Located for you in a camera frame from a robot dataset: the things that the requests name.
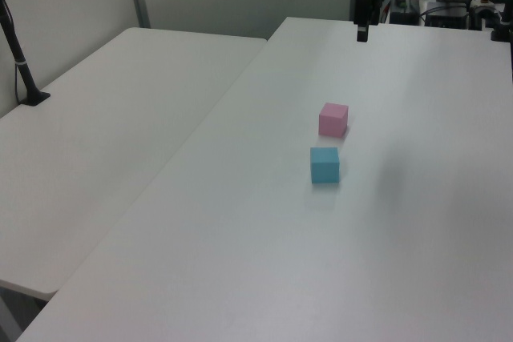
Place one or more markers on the pink cube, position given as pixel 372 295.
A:
pixel 333 119

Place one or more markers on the blue cube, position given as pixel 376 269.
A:
pixel 324 166

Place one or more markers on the black electronics box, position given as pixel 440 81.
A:
pixel 447 17

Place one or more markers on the black clamp stand pole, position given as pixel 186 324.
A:
pixel 503 17

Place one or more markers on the black camera stand pole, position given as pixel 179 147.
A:
pixel 18 57

